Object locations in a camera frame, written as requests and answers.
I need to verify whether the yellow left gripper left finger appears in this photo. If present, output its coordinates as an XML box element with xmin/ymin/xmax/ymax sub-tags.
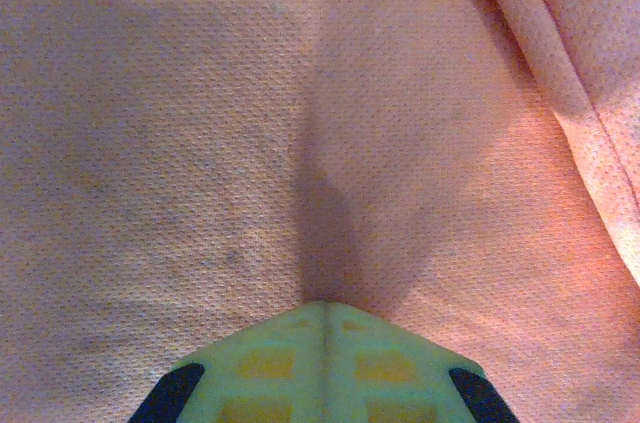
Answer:
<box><xmin>128</xmin><ymin>300</ymin><xmax>328</xmax><ymax>423</ymax></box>

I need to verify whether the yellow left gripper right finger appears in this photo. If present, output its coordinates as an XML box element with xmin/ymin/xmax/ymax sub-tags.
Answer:
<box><xmin>325</xmin><ymin>300</ymin><xmax>521</xmax><ymax>423</ymax></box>

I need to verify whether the orange t-shirt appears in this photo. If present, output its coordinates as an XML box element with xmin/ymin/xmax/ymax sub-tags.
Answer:
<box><xmin>0</xmin><ymin>0</ymin><xmax>640</xmax><ymax>423</ymax></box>

